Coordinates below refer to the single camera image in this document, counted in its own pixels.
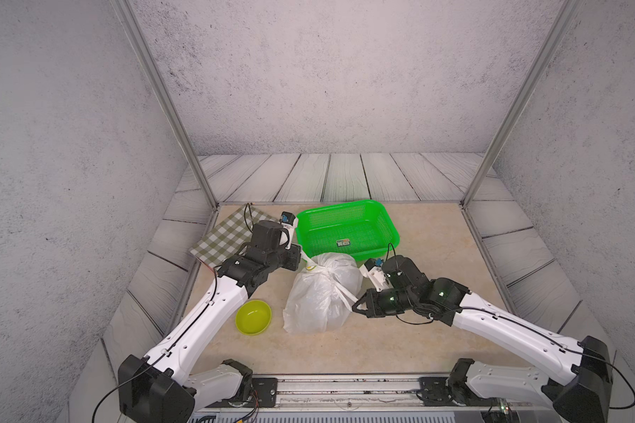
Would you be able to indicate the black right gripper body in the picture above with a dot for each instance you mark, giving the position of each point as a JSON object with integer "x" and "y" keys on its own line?
{"x": 389, "y": 303}

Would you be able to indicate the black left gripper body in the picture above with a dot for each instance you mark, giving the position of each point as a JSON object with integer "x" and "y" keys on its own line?
{"x": 282, "y": 257}

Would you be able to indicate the white lemon print plastic bag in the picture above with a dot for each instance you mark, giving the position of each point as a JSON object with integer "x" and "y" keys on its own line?
{"x": 322, "y": 295}

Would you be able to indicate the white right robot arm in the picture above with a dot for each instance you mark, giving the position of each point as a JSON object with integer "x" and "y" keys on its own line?
{"x": 574, "y": 378}

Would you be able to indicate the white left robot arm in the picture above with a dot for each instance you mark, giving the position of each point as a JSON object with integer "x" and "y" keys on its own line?
{"x": 160, "y": 386}

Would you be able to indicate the green white checkered cloth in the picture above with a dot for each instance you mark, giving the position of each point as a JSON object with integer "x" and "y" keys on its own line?
{"x": 228, "y": 237}

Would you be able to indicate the barcode sticker label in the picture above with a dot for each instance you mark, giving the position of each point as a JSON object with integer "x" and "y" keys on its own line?
{"x": 343, "y": 243}

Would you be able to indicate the green plastic basket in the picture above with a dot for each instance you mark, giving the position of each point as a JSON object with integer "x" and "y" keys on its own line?
{"x": 366, "y": 223}

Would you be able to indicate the lime green bowl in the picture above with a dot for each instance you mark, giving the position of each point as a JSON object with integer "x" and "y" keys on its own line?
{"x": 253, "y": 318}

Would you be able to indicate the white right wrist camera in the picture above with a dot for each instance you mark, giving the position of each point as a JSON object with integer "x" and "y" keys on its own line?
{"x": 372, "y": 270}

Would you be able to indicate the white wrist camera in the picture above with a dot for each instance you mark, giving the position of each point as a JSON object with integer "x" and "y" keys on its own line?
{"x": 289, "y": 224}
{"x": 372, "y": 270}

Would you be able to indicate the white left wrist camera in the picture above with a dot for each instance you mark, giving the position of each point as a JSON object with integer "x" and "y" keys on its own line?
{"x": 289, "y": 224}

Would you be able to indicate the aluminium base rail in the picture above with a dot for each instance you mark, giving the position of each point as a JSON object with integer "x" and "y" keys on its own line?
{"x": 378, "y": 398}

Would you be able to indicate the left aluminium frame post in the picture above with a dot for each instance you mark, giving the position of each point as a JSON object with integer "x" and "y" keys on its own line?
{"x": 142, "y": 50}

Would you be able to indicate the aluminium frame post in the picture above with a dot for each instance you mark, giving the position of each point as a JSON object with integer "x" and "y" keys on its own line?
{"x": 560, "y": 26}
{"x": 142, "y": 50}

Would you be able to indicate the right aluminium frame post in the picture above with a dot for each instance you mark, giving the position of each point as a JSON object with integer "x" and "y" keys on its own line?
{"x": 560, "y": 26}

